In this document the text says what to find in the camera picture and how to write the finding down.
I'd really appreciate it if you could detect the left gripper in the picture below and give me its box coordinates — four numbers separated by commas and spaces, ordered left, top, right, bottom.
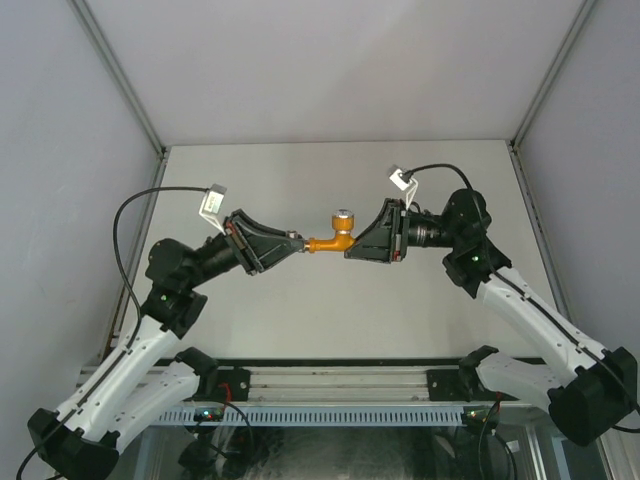
183, 209, 303, 290

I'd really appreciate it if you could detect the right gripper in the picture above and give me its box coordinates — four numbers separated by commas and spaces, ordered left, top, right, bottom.
345, 197, 461, 262

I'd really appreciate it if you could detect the grey metal tee fitting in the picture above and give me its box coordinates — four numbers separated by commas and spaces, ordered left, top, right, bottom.
286, 230, 310, 252

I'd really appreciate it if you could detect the orange water faucet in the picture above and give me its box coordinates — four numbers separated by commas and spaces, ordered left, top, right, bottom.
305, 209, 355, 254

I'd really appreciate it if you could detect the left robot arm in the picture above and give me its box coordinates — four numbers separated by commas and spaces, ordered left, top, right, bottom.
27, 210, 306, 479

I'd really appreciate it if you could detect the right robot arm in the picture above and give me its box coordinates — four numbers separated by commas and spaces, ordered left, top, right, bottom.
344, 189, 638, 446

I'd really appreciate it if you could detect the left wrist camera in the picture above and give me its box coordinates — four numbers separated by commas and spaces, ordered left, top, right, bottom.
199, 184, 227, 233

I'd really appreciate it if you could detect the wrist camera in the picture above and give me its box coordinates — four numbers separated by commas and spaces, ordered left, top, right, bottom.
199, 184, 227, 233
388, 165, 419, 209

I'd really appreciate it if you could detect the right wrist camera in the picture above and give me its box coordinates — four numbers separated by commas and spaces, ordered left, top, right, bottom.
388, 165, 419, 209

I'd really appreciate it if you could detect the right camera cable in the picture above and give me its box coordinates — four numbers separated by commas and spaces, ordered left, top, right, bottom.
407, 163, 494, 276

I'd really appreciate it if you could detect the camera cable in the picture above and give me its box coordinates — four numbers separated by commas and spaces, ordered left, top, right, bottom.
407, 163, 494, 276
113, 186, 211, 346

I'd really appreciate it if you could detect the left camera cable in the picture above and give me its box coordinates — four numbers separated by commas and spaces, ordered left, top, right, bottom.
113, 186, 211, 346

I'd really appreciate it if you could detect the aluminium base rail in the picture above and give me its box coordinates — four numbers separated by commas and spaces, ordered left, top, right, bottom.
82, 362, 551, 407

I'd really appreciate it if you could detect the perforated cable tray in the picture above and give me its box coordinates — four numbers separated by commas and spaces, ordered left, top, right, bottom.
152, 405, 465, 427

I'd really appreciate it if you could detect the left aluminium frame post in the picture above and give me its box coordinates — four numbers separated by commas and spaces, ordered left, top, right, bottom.
67, 0, 169, 351

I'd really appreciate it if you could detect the aluminium frame post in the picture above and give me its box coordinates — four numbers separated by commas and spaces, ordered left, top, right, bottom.
67, 0, 169, 351
506, 0, 600, 319

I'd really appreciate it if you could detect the right aluminium frame post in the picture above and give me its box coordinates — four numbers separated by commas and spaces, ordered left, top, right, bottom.
506, 0, 600, 319

